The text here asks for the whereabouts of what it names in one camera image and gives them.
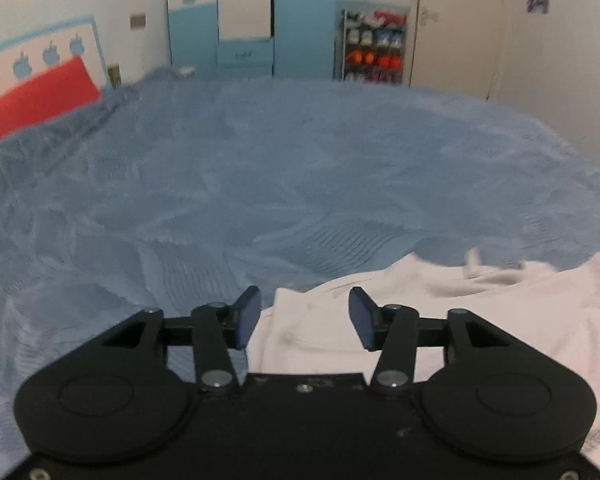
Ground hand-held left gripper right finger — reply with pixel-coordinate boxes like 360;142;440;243
348;286;533;392

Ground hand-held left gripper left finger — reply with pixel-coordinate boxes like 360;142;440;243
77;286;261;392

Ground white printed sweatshirt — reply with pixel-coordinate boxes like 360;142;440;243
247;247;600;480

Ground blue bed blanket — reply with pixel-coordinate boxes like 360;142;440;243
0;65;600;480

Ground rows of shoes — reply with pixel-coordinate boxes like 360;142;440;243
342;10;409;84

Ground shoe rack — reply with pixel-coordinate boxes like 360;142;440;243
334;6;411;86

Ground white door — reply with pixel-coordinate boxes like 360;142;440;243
402;0;509;101

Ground blue and white wardrobe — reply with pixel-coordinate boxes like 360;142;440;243
166;0;342;80

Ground red pillow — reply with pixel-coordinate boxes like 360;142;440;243
0;56;104;147

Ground blue and white headboard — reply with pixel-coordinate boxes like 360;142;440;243
0;15;110;111

